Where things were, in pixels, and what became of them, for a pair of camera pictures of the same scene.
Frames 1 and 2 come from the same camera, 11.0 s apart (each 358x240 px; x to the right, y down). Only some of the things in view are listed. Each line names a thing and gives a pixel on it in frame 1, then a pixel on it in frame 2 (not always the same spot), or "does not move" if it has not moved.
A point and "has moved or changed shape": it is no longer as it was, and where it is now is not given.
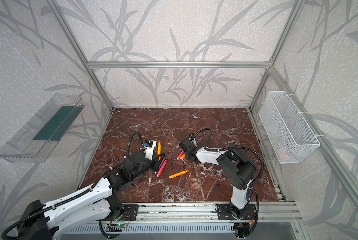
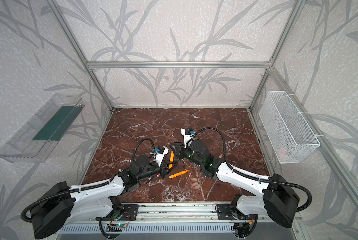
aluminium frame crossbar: [180, 65] does not move
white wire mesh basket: [290, 136] does not move
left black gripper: [155, 162] → [165, 163]
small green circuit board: [121, 225] does not move
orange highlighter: [159, 151] has moved or changed shape
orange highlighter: [178, 174] does not move
